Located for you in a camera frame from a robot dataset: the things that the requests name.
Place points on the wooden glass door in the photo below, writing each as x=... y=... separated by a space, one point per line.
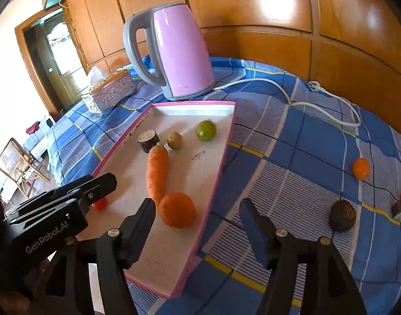
x=59 y=59

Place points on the blue plaid cloth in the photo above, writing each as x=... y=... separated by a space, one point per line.
x=286 y=170

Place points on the wooden wardrobe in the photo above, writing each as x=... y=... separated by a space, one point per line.
x=269 y=6

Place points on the red tomato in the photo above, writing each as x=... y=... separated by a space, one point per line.
x=99 y=204

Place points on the orange carrot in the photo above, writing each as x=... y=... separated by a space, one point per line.
x=156 y=174

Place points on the dark brown avocado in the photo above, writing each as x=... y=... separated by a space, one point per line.
x=342 y=216

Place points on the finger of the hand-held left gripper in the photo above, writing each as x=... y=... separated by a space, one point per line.
x=56 y=193
x=103 y=185

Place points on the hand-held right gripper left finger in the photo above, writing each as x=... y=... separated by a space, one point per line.
x=144 y=223

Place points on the silver embossed tissue box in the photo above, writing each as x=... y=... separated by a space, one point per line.
x=111 y=88

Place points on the red cloth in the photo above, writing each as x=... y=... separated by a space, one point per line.
x=33 y=128

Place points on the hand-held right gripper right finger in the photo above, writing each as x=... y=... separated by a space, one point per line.
x=256 y=236

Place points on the green lime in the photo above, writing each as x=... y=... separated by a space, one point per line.
x=206 y=131

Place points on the pink electric kettle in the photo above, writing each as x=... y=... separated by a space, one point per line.
x=184 y=49

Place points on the orange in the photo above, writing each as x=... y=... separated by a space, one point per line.
x=177 y=210
x=361 y=168

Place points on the rattan chair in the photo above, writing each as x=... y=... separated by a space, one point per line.
x=13 y=152

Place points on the small brown potato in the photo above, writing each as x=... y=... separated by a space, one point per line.
x=175 y=141

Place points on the pink-edged white tray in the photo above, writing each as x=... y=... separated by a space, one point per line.
x=187 y=157

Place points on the small cut wood piece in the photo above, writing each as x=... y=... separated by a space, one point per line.
x=399 y=209

